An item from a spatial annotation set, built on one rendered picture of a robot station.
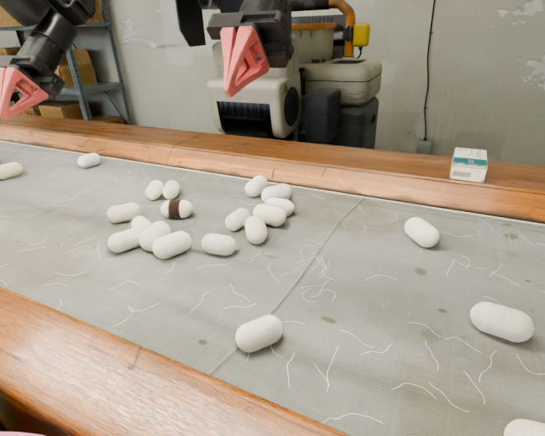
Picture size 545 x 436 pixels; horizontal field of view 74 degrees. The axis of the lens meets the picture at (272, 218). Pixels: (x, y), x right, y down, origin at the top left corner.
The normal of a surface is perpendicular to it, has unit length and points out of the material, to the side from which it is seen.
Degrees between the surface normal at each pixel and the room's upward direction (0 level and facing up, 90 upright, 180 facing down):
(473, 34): 90
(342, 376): 0
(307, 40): 92
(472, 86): 90
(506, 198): 45
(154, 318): 0
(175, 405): 0
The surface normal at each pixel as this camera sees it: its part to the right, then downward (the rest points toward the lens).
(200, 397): -0.04, -0.88
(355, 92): -0.43, 0.44
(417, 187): -0.34, -0.32
